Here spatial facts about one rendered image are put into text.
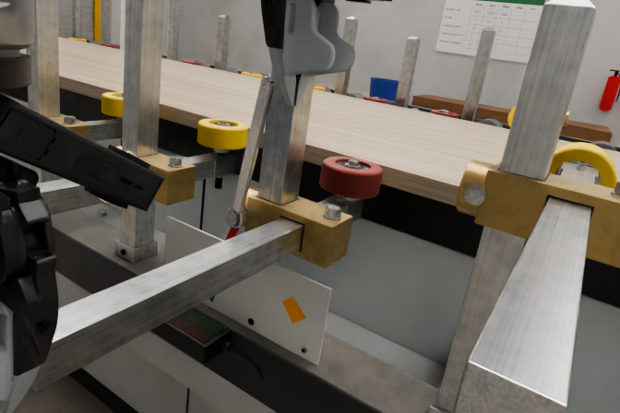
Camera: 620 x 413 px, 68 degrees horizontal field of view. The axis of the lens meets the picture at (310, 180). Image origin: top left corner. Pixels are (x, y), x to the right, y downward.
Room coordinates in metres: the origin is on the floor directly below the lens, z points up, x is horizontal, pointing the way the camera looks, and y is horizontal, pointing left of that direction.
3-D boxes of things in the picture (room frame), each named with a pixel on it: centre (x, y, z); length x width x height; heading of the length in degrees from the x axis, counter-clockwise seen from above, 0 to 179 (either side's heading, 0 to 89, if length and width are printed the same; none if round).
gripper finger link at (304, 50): (0.40, 0.02, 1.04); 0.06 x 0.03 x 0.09; 60
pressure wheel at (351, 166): (0.58, -0.05, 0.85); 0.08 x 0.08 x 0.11
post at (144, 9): (0.64, 0.25, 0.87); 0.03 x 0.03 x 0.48; 60
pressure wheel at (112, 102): (0.86, 0.37, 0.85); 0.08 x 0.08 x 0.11
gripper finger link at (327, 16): (0.42, 0.00, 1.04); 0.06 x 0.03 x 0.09; 60
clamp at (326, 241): (0.50, 0.01, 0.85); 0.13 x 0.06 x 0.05; 60
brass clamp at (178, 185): (0.63, 0.23, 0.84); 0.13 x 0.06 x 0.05; 60
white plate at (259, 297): (0.51, 0.07, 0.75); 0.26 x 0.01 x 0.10; 60
